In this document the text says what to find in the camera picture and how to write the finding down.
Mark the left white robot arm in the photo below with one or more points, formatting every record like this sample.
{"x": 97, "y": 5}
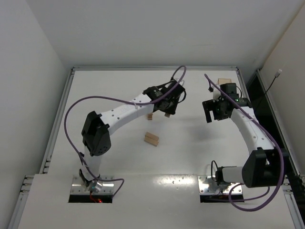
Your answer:
{"x": 99, "y": 127}

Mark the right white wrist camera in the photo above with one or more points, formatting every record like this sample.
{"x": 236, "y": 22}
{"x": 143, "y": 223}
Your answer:
{"x": 216, "y": 94}

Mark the clear amber plastic box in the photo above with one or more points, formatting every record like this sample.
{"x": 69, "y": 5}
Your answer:
{"x": 221, "y": 81}

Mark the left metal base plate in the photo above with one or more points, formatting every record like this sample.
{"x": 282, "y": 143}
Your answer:
{"x": 78, "y": 187}

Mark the wood block five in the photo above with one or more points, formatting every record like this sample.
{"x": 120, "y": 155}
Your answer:
{"x": 151, "y": 141}

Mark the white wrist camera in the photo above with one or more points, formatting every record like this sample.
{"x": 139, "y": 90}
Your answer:
{"x": 216, "y": 94}
{"x": 179, "y": 81}

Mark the black wall cable white plug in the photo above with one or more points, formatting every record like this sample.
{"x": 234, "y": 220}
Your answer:
{"x": 276, "y": 75}

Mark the metal base plate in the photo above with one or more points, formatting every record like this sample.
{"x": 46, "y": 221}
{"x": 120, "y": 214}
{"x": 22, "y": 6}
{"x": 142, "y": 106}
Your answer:
{"x": 208, "y": 187}
{"x": 78, "y": 187}

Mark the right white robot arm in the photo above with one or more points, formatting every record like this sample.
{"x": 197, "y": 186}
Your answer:
{"x": 265, "y": 166}

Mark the wood block seven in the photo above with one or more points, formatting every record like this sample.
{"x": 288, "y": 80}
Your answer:
{"x": 149, "y": 117}

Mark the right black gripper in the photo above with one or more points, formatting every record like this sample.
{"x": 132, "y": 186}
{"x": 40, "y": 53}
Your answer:
{"x": 209, "y": 108}

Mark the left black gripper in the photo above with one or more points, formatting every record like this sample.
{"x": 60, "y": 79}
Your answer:
{"x": 172, "y": 105}

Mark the wood block four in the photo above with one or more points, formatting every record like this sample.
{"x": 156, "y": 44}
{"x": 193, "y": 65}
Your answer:
{"x": 152, "y": 136}

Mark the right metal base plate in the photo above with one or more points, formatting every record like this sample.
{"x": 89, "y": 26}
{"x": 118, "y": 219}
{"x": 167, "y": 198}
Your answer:
{"x": 208, "y": 187}

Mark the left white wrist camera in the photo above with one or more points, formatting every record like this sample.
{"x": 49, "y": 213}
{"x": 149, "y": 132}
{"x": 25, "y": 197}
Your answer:
{"x": 179, "y": 81}

